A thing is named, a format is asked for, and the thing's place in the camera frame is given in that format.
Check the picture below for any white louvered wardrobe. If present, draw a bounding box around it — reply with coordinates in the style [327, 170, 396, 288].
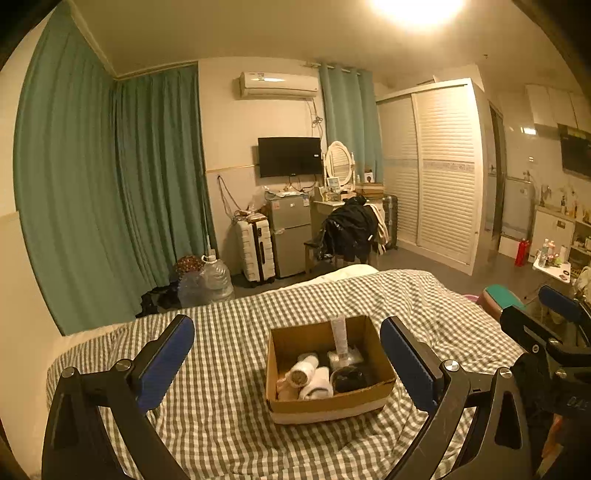
[377, 78, 489, 275]

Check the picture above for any white sock pair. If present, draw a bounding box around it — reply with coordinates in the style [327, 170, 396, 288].
[298, 367, 334, 400]

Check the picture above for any red bottle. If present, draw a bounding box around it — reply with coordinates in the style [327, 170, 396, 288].
[514, 239, 531, 267]

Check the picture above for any black wall television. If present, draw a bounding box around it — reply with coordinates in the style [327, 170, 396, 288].
[257, 137, 322, 178]

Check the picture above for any black jacket on chair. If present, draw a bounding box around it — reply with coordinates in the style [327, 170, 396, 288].
[318, 196, 379, 263]

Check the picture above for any brown cardboard box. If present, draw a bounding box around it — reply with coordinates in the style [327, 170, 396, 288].
[266, 316, 396, 425]

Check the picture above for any white air conditioner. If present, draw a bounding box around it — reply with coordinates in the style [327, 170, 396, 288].
[239, 72, 320, 99]

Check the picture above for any grey mini fridge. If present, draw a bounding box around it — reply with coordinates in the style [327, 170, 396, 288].
[267, 195, 311, 278]

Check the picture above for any green topped stool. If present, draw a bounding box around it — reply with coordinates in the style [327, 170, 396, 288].
[477, 284, 526, 321]

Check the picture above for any grey white checkered duvet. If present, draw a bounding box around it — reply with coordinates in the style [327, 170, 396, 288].
[45, 268, 525, 480]

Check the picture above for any white suitcase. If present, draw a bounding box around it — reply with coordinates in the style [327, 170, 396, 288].
[235, 213, 276, 283]

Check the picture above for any brown patterned bag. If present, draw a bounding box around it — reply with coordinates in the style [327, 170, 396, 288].
[174, 255, 204, 279]

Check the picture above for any small teal curtain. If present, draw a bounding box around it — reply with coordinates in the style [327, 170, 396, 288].
[318, 63, 384, 182]

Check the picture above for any large green curtain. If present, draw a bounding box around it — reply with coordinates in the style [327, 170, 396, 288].
[13, 4, 214, 335]

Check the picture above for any dark striped suitcase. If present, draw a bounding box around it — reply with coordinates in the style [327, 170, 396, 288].
[383, 195, 398, 250]

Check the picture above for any clear water jug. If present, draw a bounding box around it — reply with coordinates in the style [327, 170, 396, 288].
[200, 249, 235, 304]

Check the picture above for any white oval vanity mirror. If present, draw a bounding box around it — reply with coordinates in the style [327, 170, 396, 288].
[324, 141, 356, 192]

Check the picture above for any blue tissue packet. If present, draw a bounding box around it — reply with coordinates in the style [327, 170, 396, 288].
[327, 347, 363, 373]

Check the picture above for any white side table with bottles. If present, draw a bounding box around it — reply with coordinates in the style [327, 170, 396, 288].
[533, 239, 571, 284]

